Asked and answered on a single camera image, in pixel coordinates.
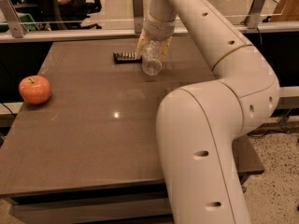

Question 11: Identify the red apple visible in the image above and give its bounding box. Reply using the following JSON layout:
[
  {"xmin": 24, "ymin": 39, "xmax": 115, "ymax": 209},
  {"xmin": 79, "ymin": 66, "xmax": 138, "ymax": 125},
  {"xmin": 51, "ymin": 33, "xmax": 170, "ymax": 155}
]
[{"xmin": 19, "ymin": 76, "xmax": 51, "ymax": 105}]

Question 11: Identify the green bin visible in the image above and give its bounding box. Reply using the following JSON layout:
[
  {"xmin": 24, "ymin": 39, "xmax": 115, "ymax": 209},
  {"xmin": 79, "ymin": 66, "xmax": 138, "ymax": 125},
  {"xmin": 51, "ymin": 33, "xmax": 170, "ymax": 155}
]
[{"xmin": 0, "ymin": 13, "xmax": 39, "ymax": 33}]

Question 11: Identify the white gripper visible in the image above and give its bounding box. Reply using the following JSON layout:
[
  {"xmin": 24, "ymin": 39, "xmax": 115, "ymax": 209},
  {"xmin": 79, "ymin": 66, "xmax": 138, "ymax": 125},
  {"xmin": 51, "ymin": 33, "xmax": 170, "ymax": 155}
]
[{"xmin": 135, "ymin": 13, "xmax": 175, "ymax": 60}]

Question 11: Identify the left metal glass bracket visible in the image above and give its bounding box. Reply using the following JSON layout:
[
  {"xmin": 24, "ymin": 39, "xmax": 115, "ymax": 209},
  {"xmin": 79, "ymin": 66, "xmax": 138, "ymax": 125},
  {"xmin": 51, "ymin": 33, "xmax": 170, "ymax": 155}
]
[{"xmin": 0, "ymin": 0, "xmax": 27, "ymax": 38}]

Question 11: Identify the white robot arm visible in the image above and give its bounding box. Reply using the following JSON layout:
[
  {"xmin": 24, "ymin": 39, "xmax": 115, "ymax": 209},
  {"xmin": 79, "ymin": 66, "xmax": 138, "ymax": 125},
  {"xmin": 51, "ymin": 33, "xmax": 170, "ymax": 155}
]
[{"xmin": 142, "ymin": 0, "xmax": 279, "ymax": 224}]

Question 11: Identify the metal glass bracket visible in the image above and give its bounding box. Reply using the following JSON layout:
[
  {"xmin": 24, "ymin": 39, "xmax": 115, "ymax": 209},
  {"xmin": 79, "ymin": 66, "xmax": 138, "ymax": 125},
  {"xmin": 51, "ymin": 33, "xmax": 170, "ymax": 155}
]
[
  {"xmin": 132, "ymin": 0, "xmax": 144, "ymax": 34},
  {"xmin": 244, "ymin": 0, "xmax": 265, "ymax": 29},
  {"xmin": 0, "ymin": 0, "xmax": 27, "ymax": 38}
]

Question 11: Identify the clear plastic water bottle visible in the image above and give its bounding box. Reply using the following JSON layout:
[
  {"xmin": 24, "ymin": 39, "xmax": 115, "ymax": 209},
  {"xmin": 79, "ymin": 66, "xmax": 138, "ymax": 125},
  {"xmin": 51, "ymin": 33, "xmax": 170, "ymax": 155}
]
[{"xmin": 142, "ymin": 41, "xmax": 162, "ymax": 76}]

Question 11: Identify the right metal glass bracket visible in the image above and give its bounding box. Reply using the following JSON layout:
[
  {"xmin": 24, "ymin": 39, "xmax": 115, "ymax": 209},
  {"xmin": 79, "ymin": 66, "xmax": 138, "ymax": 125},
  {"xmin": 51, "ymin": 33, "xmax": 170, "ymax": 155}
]
[{"xmin": 244, "ymin": 0, "xmax": 265, "ymax": 29}]

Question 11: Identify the grey table drawer front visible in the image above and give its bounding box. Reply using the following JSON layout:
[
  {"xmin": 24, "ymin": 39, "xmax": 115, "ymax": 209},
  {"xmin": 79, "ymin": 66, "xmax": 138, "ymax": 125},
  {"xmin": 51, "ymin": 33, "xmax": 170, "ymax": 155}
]
[{"xmin": 10, "ymin": 192, "xmax": 173, "ymax": 224}]

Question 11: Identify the seated person in black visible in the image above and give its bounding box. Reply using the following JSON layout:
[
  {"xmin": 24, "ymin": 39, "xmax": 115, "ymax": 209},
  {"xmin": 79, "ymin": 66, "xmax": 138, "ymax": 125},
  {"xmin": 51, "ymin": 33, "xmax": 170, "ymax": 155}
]
[{"xmin": 38, "ymin": 0, "xmax": 102, "ymax": 30}]

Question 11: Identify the glass barrier panel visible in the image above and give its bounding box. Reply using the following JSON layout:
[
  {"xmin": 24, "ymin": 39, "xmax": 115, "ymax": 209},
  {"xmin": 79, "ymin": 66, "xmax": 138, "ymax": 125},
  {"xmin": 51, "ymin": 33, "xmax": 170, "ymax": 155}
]
[{"xmin": 1, "ymin": 0, "xmax": 280, "ymax": 32}]

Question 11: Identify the middle metal glass bracket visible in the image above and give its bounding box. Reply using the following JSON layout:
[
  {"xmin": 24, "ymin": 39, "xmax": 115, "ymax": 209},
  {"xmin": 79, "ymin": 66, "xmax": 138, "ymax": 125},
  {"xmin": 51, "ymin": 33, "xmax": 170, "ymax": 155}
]
[{"xmin": 132, "ymin": 0, "xmax": 144, "ymax": 34}]

